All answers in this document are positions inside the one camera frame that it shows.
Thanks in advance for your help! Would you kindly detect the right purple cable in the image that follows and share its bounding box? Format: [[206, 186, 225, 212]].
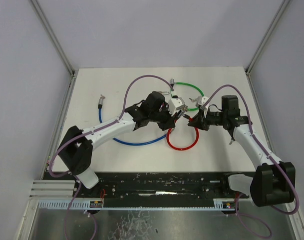
[[204, 84, 300, 237]]

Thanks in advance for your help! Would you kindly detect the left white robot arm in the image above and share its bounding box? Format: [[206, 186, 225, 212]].
[[58, 91, 185, 197]]

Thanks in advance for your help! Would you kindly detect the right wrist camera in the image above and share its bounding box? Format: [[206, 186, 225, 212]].
[[195, 96, 209, 111]]

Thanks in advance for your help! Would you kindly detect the red cable lock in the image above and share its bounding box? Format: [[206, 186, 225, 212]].
[[166, 127, 200, 152]]

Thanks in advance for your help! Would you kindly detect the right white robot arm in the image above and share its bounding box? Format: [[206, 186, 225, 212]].
[[188, 95, 296, 207]]

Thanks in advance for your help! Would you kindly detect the green cable lock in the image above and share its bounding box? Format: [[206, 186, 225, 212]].
[[170, 78, 204, 112]]

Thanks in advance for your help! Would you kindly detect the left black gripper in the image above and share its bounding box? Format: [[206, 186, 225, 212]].
[[150, 103, 178, 132]]

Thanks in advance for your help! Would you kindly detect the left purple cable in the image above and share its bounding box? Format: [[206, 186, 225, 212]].
[[48, 74, 175, 240]]

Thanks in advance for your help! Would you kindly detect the blue cable lock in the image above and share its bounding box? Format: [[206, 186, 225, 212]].
[[98, 95, 166, 147]]

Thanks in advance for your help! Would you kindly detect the purple cable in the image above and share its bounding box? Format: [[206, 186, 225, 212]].
[[204, 84, 300, 237], [48, 74, 175, 240]]

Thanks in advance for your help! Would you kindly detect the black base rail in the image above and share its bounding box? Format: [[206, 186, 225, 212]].
[[76, 172, 238, 210]]

